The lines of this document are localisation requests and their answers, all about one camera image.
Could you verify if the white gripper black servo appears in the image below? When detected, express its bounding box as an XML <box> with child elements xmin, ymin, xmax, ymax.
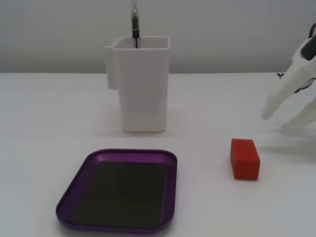
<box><xmin>261</xmin><ymin>34</ymin><xmax>316</xmax><ymax>134</ymax></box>

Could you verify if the red rectangular cube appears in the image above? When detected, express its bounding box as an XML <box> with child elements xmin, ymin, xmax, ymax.
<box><xmin>229</xmin><ymin>138</ymin><xmax>261</xmax><ymax>181</ymax></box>

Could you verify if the white plastic pen holder box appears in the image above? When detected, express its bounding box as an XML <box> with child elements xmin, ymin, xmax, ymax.
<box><xmin>104</xmin><ymin>36</ymin><xmax>171</xmax><ymax>134</ymax></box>

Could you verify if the black clear ballpoint pen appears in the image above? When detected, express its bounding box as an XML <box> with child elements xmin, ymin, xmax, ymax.
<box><xmin>130</xmin><ymin>0</ymin><xmax>142</xmax><ymax>49</ymax></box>

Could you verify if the purple metal tray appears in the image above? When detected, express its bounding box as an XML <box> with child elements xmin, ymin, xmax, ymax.
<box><xmin>55</xmin><ymin>148</ymin><xmax>178</xmax><ymax>234</ymax></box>

